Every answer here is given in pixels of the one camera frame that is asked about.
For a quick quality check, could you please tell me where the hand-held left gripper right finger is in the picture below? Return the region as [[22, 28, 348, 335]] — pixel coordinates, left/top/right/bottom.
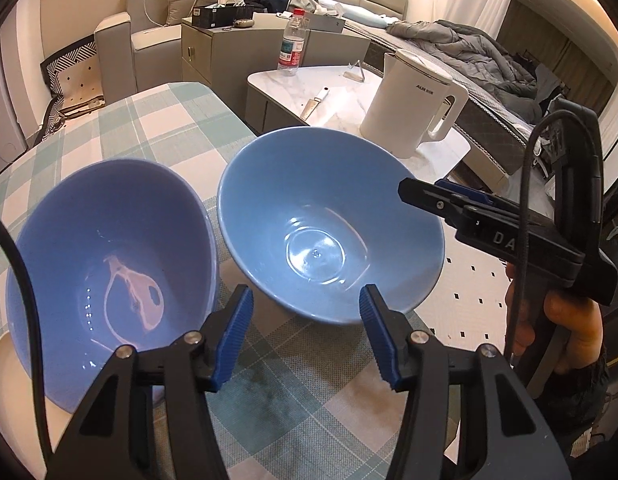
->
[[359, 283, 573, 480]]

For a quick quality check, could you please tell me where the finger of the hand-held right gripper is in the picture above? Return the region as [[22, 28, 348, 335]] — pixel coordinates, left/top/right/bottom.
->
[[435, 180, 554, 226], [399, 177, 490, 228]]

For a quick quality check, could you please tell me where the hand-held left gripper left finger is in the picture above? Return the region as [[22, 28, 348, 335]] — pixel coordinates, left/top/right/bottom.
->
[[46, 283, 254, 480]]

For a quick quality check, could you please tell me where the blue bowl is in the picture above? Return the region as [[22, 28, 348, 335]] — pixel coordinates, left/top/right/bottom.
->
[[5, 158, 220, 415], [217, 127, 446, 325]]

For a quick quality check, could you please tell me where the person's right forearm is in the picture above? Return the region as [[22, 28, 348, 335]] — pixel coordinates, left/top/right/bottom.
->
[[539, 355, 618, 476]]

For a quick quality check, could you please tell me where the person's right hand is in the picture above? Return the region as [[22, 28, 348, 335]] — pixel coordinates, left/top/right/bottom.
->
[[506, 260, 604, 376]]

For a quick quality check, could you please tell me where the white electric kettle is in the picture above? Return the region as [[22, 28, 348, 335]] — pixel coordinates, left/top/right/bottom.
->
[[359, 50, 470, 158]]

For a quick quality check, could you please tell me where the grey duvet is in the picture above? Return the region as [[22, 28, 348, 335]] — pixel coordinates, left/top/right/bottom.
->
[[386, 19, 570, 126]]

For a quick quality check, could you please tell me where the kitchen knife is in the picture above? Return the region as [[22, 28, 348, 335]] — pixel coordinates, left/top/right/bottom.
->
[[300, 87, 330, 122]]

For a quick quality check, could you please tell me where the light blue pillow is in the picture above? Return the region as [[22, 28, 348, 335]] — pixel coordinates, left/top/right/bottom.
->
[[339, 5, 390, 28]]

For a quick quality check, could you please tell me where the plastic water bottle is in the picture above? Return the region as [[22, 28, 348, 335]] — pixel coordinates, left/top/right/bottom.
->
[[277, 8, 310, 77]]

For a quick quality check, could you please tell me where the beige side cabinet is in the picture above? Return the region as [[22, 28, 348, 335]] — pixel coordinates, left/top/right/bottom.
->
[[180, 12, 347, 93]]

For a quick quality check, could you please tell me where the black box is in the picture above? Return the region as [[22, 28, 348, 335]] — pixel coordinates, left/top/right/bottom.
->
[[191, 2, 254, 29]]

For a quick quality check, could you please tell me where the grey sofa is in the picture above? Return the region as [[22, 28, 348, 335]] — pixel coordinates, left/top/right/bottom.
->
[[94, 0, 290, 96]]

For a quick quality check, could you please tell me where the white washing machine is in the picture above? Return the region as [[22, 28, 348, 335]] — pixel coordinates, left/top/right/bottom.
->
[[0, 37, 27, 161]]

